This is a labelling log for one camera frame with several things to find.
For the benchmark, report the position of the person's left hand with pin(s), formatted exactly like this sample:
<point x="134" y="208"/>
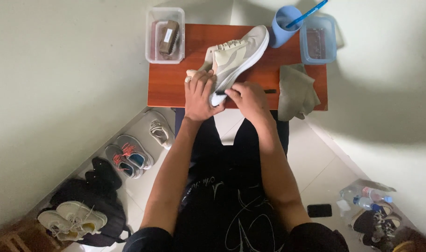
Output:
<point x="198" y="103"/>

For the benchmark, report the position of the person's right hand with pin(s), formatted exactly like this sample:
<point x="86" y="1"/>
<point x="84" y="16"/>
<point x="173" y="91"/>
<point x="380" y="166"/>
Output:
<point x="255" y="103"/>

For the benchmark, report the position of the person's right fingers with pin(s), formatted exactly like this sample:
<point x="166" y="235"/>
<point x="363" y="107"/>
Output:
<point x="235" y="96"/>

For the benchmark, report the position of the beige mesh sneaker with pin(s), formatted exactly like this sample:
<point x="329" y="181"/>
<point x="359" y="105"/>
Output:
<point x="239" y="52"/>
<point x="160" y="131"/>

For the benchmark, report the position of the person's black trousers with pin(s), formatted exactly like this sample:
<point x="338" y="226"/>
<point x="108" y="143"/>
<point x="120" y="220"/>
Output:
<point x="248" y="147"/>

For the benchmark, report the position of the grey green cloth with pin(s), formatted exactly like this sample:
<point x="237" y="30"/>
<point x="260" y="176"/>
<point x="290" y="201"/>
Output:
<point x="297" y="91"/>

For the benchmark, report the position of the light blue plastic cup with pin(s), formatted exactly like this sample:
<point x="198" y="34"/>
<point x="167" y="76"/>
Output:
<point x="281" y="29"/>

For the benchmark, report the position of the wooden scrub brush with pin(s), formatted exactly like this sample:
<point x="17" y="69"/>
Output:
<point x="169" y="36"/>

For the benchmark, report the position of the clear plastic container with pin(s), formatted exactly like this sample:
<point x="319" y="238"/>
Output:
<point x="153" y="42"/>

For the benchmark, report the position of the blue rimmed plastic container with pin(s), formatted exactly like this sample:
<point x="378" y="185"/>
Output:
<point x="330" y="42"/>

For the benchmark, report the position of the blue toothbrush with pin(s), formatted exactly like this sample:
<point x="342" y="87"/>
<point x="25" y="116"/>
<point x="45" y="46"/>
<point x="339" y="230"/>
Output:
<point x="309" y="13"/>

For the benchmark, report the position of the grey sneaker red laces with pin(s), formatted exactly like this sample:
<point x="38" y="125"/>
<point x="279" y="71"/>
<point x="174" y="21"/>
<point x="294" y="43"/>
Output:
<point x="137" y="152"/>
<point x="123" y="162"/>

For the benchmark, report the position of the person's black printed shirt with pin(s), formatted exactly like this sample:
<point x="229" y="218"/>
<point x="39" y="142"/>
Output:
<point x="227" y="217"/>

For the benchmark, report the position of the black smartphone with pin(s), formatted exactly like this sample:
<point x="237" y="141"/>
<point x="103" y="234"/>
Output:
<point x="319" y="210"/>

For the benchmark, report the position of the pair of black shoes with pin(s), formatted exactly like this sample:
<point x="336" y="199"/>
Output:
<point x="102" y="173"/>

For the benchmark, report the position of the clear plastic bottle blue cap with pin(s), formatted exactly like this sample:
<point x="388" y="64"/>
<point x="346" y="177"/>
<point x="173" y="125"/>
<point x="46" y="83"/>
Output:
<point x="356" y="192"/>

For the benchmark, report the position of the small plastic bottle blue cap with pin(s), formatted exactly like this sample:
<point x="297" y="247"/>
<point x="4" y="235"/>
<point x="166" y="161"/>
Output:
<point x="365" y="203"/>

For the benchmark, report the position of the black backpack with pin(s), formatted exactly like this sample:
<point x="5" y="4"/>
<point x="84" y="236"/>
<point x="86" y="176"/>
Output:
<point x="111" y="213"/>

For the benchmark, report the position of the pair of dark sneakers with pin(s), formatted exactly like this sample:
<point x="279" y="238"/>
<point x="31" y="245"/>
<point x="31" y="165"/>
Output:
<point x="377" y="224"/>

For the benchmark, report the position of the white sneaker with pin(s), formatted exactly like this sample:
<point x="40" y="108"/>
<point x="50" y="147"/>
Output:
<point x="55" y="224"/>
<point x="81" y="213"/>

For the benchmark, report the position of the wooden rack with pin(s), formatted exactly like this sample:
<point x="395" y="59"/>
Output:
<point x="16" y="238"/>

